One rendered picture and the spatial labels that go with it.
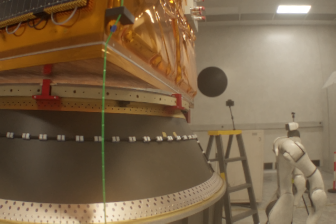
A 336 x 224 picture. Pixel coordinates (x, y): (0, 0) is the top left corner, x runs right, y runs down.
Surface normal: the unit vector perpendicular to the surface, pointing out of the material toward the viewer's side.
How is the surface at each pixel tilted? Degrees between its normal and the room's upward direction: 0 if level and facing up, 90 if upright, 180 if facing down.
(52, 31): 104
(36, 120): 62
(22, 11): 90
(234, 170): 90
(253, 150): 90
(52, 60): 90
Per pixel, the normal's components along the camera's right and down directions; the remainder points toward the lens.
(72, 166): 0.31, -0.57
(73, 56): -0.25, -0.12
